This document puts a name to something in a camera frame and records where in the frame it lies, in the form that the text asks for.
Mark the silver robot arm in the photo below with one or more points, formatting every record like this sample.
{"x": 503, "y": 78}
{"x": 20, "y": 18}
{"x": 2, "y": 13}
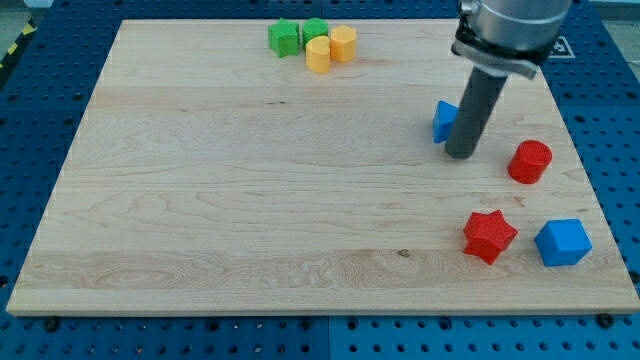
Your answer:
{"x": 503, "y": 37}

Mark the green star block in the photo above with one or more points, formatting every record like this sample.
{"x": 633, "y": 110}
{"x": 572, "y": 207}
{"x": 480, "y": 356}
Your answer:
{"x": 284, "y": 37}

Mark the red star block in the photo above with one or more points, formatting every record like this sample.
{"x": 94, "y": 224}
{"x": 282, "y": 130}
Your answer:
{"x": 488, "y": 235}

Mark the wooden board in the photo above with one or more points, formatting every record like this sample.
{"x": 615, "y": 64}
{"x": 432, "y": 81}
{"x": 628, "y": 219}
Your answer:
{"x": 209, "y": 177}

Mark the yellow heart block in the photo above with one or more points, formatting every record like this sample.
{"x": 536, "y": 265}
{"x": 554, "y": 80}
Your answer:
{"x": 318, "y": 54}

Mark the blue triangle block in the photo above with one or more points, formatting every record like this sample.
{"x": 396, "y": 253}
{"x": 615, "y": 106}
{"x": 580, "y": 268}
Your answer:
{"x": 443, "y": 120}

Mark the yellow hexagon block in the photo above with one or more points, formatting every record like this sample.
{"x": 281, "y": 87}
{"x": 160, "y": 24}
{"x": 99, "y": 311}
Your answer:
{"x": 343, "y": 43}

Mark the green cylinder block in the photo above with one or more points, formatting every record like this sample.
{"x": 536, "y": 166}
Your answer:
{"x": 312, "y": 28}

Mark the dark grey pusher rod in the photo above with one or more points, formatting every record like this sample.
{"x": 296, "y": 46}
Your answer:
{"x": 475, "y": 108}

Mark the red cylinder block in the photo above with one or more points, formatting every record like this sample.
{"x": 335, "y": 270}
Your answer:
{"x": 529, "y": 162}

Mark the blue cube block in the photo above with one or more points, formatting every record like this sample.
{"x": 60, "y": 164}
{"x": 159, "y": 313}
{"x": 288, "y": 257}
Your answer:
{"x": 563, "y": 242}

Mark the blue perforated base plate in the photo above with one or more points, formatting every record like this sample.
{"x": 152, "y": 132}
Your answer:
{"x": 45, "y": 96}

